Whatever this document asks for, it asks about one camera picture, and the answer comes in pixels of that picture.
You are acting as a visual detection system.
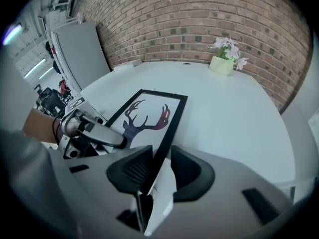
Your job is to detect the long ceiling light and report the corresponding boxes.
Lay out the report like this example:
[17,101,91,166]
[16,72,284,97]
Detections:
[23,58,47,78]
[2,23,23,46]
[38,67,54,79]

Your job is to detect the black wristband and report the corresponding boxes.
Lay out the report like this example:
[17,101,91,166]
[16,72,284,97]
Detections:
[52,117,62,144]

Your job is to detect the white cabinet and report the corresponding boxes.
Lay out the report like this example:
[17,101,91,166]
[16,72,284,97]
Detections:
[51,21,112,92]

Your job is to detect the pink flowers in yellow pot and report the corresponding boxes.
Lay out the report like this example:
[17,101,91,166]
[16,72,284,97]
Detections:
[209,36,250,76]

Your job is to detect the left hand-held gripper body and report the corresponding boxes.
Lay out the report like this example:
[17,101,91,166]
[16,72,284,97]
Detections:
[57,97,108,160]

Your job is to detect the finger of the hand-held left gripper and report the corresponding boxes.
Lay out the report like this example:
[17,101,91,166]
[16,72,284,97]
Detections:
[79,115,128,148]

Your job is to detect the black office chair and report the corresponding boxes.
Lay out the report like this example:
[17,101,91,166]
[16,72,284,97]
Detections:
[39,87,66,114]

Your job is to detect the black-framed deer antler picture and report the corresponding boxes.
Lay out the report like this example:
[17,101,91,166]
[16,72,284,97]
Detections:
[104,89,188,196]

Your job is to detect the white books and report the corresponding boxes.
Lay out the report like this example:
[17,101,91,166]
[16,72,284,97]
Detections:
[112,61,142,72]

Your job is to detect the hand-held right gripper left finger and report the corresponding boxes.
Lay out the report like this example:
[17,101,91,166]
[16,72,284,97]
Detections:
[67,144,153,234]

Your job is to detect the white metal rack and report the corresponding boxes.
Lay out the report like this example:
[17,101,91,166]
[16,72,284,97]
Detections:
[37,0,83,24]

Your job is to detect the person's left forearm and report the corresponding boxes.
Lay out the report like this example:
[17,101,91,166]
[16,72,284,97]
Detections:
[23,108,62,144]

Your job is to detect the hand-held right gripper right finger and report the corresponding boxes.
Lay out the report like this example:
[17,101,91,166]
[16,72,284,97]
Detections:
[146,145,292,239]

